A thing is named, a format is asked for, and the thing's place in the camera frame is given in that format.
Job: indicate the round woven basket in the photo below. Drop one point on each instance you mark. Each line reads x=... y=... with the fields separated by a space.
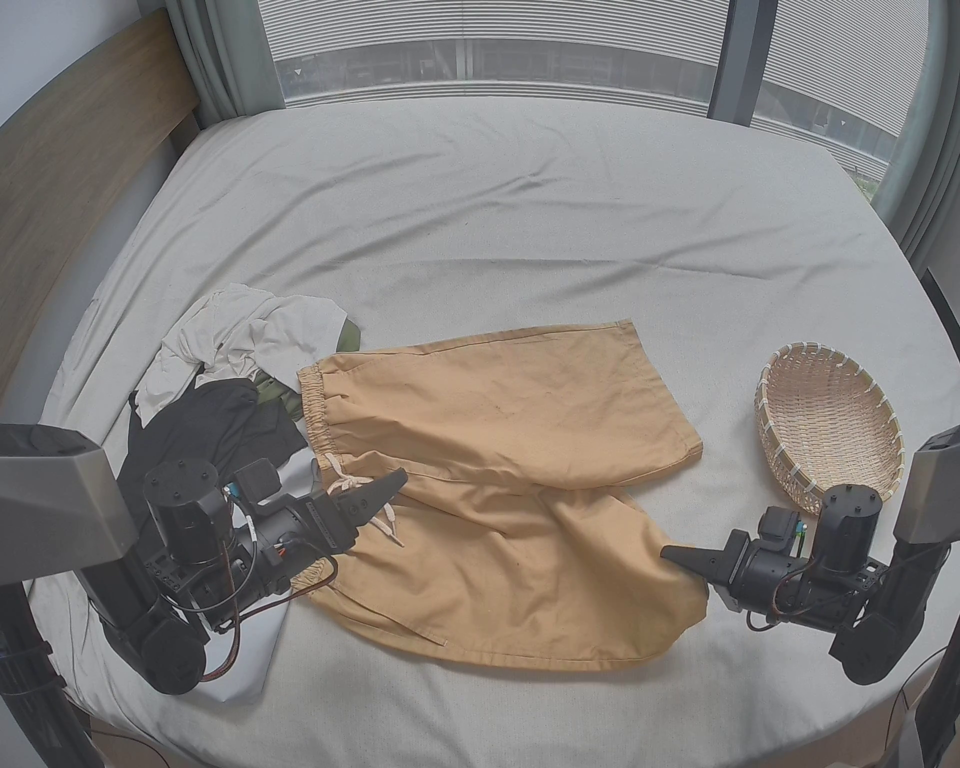
x=825 y=427

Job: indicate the pale blue garment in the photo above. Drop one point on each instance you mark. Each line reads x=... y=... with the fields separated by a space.
x=247 y=660

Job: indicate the white garment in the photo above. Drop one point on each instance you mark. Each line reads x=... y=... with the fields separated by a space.
x=292 y=337

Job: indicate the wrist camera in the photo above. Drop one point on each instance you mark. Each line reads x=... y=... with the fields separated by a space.
x=256 y=480
x=778 y=529

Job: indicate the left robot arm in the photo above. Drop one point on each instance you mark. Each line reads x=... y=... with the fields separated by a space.
x=60 y=510

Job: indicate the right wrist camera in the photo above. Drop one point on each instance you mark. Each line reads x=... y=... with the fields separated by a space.
x=778 y=529

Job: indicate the black garment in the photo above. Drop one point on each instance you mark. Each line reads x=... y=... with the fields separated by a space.
x=217 y=427

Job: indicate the tan shorts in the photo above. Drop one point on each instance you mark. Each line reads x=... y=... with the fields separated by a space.
x=510 y=465

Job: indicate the bed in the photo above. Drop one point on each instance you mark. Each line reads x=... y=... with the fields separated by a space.
x=525 y=225

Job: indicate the green garment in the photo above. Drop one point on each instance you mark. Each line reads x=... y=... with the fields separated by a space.
x=349 y=337

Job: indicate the window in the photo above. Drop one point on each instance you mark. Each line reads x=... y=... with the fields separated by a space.
x=525 y=67

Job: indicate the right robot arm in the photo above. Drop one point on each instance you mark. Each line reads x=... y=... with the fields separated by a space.
x=847 y=525

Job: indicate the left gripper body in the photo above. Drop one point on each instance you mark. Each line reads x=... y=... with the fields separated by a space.
x=315 y=525

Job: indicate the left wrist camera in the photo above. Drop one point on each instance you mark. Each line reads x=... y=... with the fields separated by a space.
x=256 y=480

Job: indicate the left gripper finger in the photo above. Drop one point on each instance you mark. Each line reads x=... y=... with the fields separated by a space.
x=375 y=517
x=375 y=489

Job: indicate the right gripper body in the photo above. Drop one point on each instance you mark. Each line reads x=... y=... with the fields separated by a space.
x=750 y=574

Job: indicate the grey-green curtain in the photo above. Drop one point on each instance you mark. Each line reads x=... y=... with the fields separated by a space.
x=225 y=60
x=930 y=150

